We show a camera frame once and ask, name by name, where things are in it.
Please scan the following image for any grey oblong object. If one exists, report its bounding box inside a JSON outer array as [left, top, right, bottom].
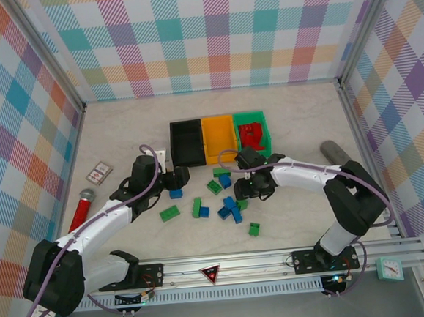
[[319, 138, 349, 168]]

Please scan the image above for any red toy microphone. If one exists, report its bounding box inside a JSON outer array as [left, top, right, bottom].
[[65, 187, 100, 233]]

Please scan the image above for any teal square clock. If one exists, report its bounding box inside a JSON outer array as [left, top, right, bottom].
[[374, 256, 404, 283]]

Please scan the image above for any yellow plastic bin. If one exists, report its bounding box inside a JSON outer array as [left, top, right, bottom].
[[200, 113, 241, 166]]

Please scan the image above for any black plastic bin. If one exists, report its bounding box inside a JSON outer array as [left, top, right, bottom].
[[168, 117, 207, 170]]

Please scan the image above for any red triangle emblem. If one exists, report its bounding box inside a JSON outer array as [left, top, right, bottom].
[[199, 263, 223, 287]]

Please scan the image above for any white slotted cable duct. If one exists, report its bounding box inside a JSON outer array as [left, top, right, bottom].
[[67, 276, 324, 314]]

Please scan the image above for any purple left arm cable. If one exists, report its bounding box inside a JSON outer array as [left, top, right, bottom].
[[8, 143, 174, 317]]

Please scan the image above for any green plastic bin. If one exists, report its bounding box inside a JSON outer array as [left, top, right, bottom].
[[232, 108, 274, 161]]

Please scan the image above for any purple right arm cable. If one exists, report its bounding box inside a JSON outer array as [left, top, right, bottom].
[[217, 136, 400, 307]]

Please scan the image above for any playing card box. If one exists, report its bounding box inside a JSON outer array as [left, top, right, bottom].
[[84, 159, 115, 186]]

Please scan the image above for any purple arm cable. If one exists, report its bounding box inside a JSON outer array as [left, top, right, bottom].
[[217, 136, 400, 307], [8, 143, 174, 317]]

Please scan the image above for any aluminium frame post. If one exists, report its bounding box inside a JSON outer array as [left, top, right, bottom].
[[8, 0, 87, 118], [330, 0, 409, 87]]

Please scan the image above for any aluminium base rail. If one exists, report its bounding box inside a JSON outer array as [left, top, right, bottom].
[[29, 236, 424, 299]]

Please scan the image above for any small black connector board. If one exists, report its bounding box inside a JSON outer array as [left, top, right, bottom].
[[319, 272, 351, 297], [114, 289, 159, 316]]

